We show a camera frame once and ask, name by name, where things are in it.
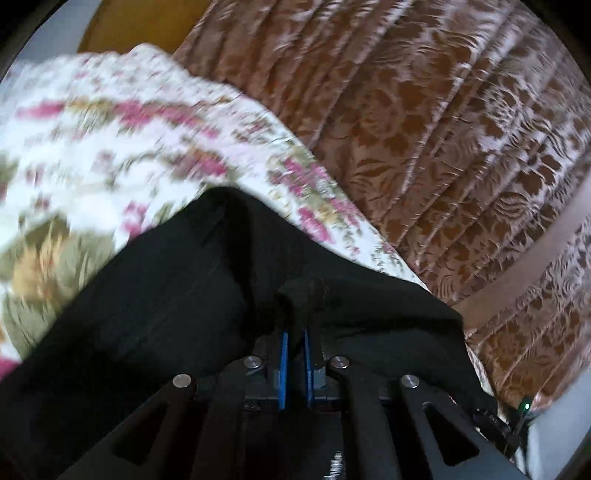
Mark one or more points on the floral bedsheet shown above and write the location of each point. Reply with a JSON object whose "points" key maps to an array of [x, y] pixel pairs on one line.
{"points": [[138, 138]]}

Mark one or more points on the brown floral curtain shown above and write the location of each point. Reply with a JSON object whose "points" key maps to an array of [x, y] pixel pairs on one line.
{"points": [[415, 138]]}

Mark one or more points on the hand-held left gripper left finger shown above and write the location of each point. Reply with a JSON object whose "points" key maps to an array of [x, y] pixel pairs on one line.
{"points": [[282, 369]]}

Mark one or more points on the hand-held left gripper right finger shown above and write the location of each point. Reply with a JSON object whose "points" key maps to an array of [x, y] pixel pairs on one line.
{"points": [[308, 369]]}

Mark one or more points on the black pants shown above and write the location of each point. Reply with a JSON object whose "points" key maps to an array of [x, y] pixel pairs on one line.
{"points": [[161, 300]]}

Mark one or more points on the yellow wooden panel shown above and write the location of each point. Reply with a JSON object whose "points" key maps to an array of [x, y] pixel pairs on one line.
{"points": [[138, 23]]}

